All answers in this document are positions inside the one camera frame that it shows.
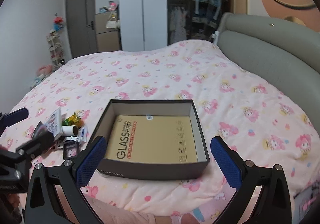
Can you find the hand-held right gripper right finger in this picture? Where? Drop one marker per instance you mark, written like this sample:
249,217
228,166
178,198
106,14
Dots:
225,164

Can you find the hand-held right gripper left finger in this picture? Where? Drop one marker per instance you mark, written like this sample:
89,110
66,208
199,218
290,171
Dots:
91,161

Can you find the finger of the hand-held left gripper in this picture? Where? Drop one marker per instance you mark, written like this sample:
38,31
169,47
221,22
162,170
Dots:
16,115
37,142

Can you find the illustrated comic booklet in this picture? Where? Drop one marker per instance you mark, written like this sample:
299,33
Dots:
54,124

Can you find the small black box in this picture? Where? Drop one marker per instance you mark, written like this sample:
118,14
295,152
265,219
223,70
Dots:
65,150

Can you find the white paper roll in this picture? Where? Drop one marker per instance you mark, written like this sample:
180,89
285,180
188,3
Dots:
68,131

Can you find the black cardboard box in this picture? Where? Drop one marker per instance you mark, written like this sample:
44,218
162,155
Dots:
150,170

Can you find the blue white wipes packet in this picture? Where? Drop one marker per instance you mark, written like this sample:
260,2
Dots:
83,135

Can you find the green yellow snack packet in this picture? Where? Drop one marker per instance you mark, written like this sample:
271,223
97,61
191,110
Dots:
72,119

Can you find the pink plush toys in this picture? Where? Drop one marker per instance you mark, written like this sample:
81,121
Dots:
43,72

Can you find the tan flat package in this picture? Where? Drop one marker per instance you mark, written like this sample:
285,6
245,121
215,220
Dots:
150,139

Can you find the white shelf rack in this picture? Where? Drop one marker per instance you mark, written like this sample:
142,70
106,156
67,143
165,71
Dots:
56,48

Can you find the dark printed cloth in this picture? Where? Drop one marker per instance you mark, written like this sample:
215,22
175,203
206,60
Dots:
308,201

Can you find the pink printed blanket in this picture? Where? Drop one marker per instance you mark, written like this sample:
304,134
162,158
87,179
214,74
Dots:
175,76

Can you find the red blue plush toy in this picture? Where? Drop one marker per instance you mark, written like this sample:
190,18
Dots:
58,22

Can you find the grey door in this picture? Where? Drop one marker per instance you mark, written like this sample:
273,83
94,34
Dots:
80,26

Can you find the grey padded headboard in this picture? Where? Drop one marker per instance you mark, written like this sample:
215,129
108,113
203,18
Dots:
262,48

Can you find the white handbag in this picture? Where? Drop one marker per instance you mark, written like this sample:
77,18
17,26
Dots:
112,24

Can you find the white hanging dress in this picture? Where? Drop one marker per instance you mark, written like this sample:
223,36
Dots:
178,23

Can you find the white wardrobe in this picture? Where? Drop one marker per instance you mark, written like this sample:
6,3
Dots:
142,13

